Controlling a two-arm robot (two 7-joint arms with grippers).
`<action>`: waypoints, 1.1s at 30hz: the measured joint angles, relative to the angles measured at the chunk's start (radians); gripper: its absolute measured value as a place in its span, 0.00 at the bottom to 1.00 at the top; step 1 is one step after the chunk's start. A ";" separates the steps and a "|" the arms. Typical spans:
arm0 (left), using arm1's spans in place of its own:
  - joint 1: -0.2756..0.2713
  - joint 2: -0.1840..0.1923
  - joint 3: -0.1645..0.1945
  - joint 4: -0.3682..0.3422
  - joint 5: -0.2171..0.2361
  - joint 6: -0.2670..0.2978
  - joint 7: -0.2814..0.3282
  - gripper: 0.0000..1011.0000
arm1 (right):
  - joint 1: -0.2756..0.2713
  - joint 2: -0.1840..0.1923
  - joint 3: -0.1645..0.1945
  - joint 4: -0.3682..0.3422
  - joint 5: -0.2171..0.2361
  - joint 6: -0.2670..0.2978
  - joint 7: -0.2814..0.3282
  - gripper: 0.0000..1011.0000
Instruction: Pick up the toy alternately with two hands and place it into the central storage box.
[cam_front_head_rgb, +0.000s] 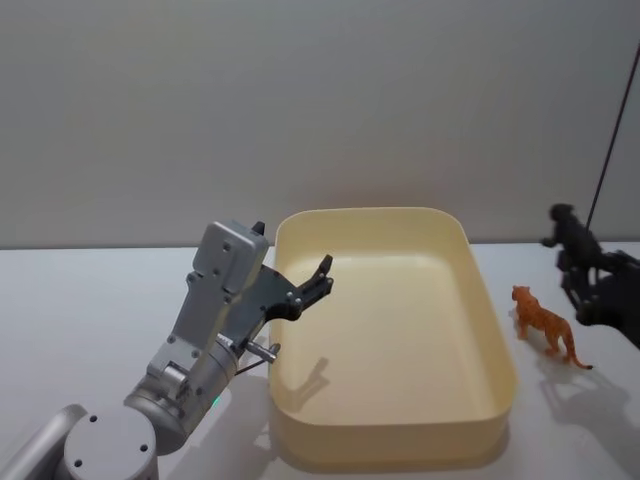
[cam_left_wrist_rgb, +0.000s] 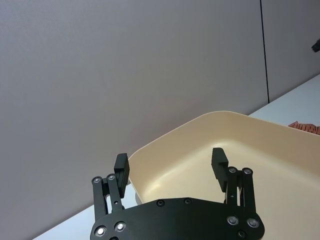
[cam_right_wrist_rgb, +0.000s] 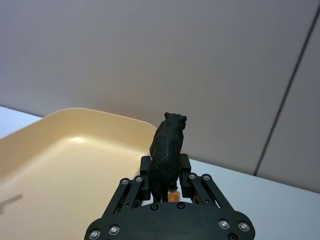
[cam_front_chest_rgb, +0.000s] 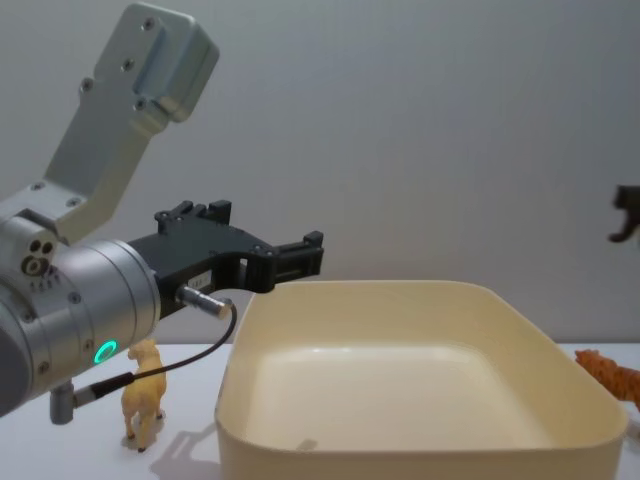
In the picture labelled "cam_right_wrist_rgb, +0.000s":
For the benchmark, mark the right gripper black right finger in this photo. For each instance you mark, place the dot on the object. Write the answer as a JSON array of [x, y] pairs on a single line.
[[202, 190]]

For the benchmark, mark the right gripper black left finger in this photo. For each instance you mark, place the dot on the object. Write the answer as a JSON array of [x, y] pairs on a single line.
[[130, 192]]

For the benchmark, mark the black panther toy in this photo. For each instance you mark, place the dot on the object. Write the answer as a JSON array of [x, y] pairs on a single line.
[[166, 155]]

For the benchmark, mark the orange striped tiger toy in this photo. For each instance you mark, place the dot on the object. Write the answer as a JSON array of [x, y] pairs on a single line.
[[174, 197]]

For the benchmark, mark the cream plastic tray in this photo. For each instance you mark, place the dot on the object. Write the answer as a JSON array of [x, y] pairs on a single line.
[[70, 170]]

